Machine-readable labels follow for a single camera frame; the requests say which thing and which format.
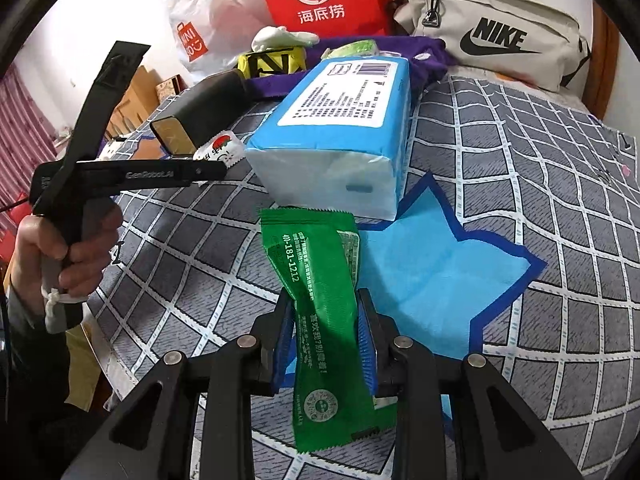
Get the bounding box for purple towel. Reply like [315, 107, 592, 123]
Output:
[244, 34, 457, 101]

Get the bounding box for grey checked bed cover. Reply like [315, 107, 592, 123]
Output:
[86, 75, 639, 479]

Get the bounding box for light green tissue pack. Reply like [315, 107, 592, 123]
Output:
[321, 39, 380, 60]

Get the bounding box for small red white packet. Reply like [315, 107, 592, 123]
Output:
[193, 130, 245, 169]

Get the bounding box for white glove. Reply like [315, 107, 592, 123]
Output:
[250, 26, 320, 52]

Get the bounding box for yellow pouch with black straps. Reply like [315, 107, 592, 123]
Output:
[236, 47, 307, 79]

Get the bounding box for blue tissue pack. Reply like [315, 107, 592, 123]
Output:
[245, 56, 411, 221]

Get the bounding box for green wet wipe packet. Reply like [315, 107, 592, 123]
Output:
[260, 207, 396, 453]

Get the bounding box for white Miniso plastic bag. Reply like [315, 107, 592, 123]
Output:
[163, 0, 272, 82]

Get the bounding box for brown wooden door frame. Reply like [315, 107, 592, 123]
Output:
[582, 1, 620, 119]

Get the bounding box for wooden headboard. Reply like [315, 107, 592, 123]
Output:
[105, 65, 160, 140]

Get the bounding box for dark green tin box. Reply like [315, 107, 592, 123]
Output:
[150, 70, 252, 156]

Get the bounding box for grey Nike bag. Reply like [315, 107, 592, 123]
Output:
[394, 0, 591, 92]

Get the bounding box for blue star patch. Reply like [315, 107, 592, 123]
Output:
[358, 174, 546, 359]

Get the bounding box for person's left hand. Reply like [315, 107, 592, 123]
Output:
[9, 205, 122, 318]

